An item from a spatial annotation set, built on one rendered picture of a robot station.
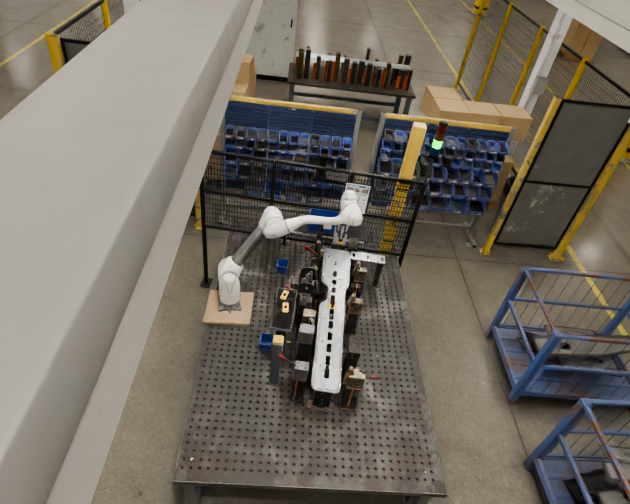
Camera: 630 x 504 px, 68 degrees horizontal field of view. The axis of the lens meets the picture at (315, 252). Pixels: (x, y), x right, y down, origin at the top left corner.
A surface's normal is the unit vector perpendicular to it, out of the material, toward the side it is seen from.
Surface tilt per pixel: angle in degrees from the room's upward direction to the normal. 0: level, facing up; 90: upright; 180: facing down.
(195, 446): 0
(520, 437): 0
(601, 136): 90
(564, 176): 92
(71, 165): 0
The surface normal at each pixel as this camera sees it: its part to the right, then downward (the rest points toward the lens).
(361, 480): 0.12, -0.75
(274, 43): 0.00, 0.65
